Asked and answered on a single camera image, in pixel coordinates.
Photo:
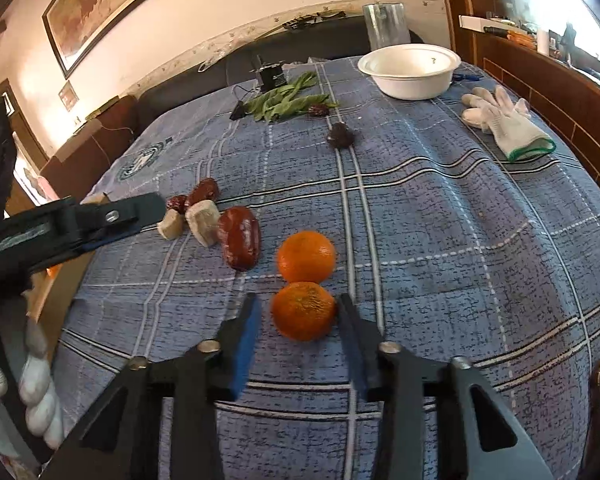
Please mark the person's left hand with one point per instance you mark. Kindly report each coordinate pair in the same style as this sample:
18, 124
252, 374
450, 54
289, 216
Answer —
40, 390

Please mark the dark purple fruit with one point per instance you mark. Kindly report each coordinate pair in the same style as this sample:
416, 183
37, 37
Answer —
340, 135

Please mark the large white yam chunk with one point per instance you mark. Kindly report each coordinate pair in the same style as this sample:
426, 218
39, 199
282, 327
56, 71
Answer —
203, 222

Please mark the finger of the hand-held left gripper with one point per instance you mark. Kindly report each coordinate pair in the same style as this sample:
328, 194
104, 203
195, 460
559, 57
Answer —
130, 207

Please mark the blue plaid tablecloth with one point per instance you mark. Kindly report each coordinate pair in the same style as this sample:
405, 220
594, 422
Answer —
430, 240

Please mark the large red date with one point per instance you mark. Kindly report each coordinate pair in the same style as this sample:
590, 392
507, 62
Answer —
239, 237

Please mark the framed horse painting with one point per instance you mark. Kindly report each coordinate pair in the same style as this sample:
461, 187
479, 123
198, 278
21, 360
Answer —
105, 5

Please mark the black sofa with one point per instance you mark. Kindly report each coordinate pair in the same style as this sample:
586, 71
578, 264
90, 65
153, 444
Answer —
205, 85

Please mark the wooden cabinet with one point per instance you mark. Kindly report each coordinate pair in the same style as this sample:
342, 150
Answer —
555, 95

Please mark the clear glass jar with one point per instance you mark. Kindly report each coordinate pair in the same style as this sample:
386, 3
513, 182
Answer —
386, 25

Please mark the mandarin orange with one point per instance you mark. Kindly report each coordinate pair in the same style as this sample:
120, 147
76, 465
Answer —
306, 256
54, 271
303, 311

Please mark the cardboard tray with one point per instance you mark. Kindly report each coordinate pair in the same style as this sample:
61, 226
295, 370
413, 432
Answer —
50, 295

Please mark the white work glove green cuff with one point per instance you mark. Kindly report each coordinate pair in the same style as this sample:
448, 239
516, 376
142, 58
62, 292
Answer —
515, 127

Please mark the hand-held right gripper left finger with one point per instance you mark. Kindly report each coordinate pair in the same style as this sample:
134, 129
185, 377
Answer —
245, 350

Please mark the green leafy sprig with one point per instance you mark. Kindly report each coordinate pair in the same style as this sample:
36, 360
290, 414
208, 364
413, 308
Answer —
280, 102

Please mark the small red date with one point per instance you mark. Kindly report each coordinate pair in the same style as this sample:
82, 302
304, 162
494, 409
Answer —
317, 109
203, 191
177, 203

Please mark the small blue object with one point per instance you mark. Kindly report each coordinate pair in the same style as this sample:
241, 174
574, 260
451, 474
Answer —
467, 77

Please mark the wooden glass door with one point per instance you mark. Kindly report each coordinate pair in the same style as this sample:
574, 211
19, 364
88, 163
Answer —
27, 127

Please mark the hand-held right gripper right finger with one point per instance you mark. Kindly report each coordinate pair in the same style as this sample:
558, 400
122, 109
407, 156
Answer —
352, 355

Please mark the white bowl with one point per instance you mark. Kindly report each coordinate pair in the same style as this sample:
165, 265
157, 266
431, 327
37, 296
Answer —
410, 72

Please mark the white paper roll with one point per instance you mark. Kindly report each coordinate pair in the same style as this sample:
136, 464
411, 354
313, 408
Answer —
543, 40

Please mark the white box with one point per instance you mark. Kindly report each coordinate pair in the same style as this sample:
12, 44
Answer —
482, 22

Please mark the small framed wall notice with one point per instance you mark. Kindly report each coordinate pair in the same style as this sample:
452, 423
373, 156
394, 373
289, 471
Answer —
67, 95

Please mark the small white yam chunk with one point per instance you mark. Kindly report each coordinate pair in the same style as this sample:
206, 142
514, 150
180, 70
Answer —
171, 224

